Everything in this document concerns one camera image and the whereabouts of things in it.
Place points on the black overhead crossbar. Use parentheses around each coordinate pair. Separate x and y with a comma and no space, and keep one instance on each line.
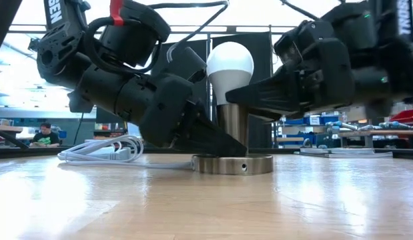
(259,28)

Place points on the white plastic bin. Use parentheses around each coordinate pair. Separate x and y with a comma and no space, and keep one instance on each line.
(132,130)

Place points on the silver hard drive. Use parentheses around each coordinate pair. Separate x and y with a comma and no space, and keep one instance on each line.
(346,154)

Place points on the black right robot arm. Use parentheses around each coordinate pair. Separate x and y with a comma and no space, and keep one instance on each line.
(393,66)

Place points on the red storage bin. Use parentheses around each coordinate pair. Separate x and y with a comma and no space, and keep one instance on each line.
(406,116)

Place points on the person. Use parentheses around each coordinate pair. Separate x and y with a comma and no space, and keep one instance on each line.
(45,136)

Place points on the wooden side table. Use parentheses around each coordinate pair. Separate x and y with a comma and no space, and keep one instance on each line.
(6,128)

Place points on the white LED lightbulb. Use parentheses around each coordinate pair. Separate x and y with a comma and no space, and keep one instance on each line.
(229,56)

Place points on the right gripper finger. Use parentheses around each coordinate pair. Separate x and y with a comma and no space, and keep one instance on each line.
(266,96)

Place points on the black computer monitor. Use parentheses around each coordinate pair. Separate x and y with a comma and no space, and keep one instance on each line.
(107,118)

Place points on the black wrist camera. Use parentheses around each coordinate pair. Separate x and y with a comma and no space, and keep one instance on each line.
(293,43)
(187,65)

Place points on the blue storage bin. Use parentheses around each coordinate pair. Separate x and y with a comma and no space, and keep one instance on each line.
(330,119)
(298,120)

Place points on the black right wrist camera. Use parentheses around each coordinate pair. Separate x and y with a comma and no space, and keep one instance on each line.
(293,43)

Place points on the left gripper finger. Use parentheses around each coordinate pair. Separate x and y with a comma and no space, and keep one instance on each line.
(209,140)

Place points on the brushed metal lamp base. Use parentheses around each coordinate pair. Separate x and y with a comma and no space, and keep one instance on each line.
(226,165)

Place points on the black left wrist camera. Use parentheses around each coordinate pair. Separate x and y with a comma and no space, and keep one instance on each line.
(187,65)

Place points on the black aluminium table frame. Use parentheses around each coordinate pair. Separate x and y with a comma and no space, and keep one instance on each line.
(26,151)

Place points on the cluttered work table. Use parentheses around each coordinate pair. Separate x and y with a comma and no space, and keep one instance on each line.
(386,132)

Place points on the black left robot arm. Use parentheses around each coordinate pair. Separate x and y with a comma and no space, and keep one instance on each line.
(59,60)

